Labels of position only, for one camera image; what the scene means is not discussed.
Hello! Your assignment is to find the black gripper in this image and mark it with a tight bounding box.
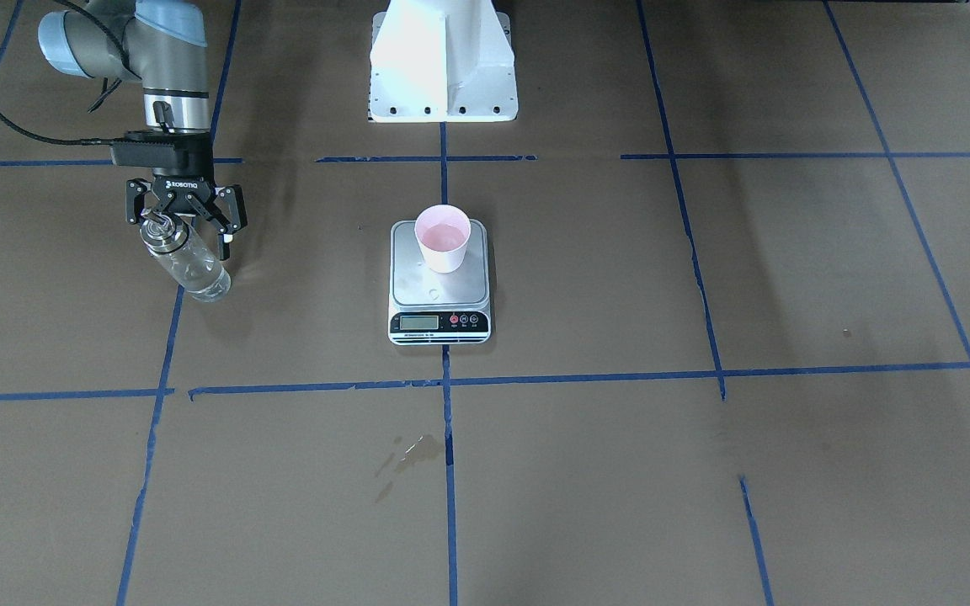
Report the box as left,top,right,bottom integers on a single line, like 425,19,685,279
125,164,248,245

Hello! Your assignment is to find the glass sauce bottle metal spout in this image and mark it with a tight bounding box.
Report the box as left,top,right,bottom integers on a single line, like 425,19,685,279
139,210,232,303

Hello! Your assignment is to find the pink paper cup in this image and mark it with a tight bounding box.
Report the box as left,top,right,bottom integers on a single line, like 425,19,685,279
414,205,472,274

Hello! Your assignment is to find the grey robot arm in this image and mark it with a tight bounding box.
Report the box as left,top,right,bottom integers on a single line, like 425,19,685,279
38,1,248,260

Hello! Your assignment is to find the digital kitchen scale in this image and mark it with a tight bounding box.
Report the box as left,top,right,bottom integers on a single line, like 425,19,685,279
387,219,493,346

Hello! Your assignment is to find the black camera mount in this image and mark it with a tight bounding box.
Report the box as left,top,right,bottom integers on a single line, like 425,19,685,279
110,130,213,175

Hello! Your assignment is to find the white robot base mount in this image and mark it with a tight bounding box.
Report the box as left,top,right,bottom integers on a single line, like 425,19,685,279
367,1,520,124

